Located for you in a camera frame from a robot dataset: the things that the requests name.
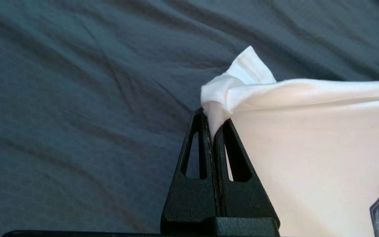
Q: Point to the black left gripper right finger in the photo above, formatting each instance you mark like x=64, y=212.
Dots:
x=248, y=204

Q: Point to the white t-shirt blue print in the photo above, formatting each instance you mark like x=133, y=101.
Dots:
x=308, y=148

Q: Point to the blue bed with headboard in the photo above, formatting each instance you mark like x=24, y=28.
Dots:
x=77, y=98

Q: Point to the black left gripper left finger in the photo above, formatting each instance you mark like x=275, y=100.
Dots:
x=189, y=200

